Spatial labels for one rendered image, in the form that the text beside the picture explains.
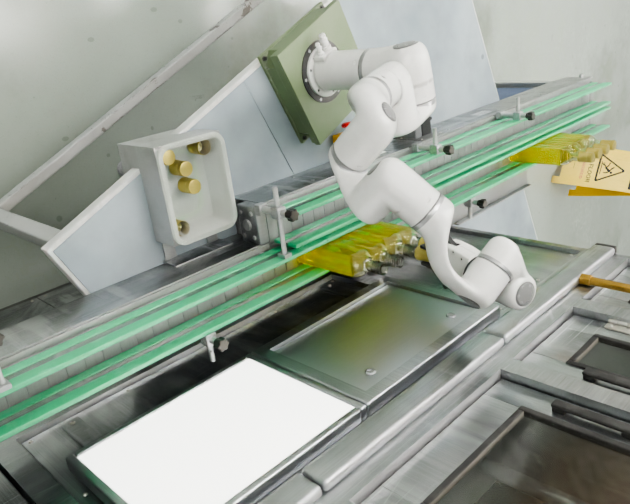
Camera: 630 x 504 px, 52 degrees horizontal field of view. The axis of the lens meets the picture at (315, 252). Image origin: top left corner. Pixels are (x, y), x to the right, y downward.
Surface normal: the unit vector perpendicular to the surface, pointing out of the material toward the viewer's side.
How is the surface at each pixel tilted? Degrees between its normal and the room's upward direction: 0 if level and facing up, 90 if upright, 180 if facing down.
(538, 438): 90
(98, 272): 0
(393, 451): 90
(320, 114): 2
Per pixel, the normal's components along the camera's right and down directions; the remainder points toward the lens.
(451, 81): 0.70, 0.18
